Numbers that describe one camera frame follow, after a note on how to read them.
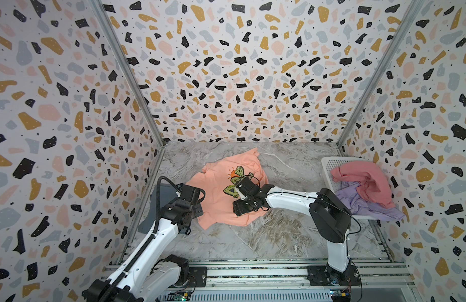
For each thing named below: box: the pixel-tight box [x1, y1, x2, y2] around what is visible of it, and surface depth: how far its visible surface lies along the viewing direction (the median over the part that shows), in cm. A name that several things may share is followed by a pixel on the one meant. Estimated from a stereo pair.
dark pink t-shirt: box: [329, 161, 396, 209], surface depth 87 cm
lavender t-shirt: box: [335, 181, 406, 221], surface depth 90 cm
